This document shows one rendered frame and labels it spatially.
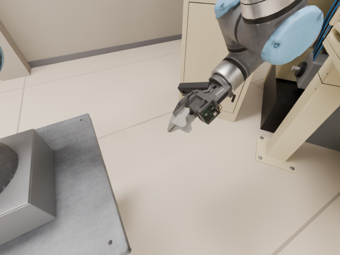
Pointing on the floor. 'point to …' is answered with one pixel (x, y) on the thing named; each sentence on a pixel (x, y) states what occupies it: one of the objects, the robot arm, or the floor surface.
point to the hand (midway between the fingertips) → (170, 127)
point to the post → (307, 113)
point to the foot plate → (260, 150)
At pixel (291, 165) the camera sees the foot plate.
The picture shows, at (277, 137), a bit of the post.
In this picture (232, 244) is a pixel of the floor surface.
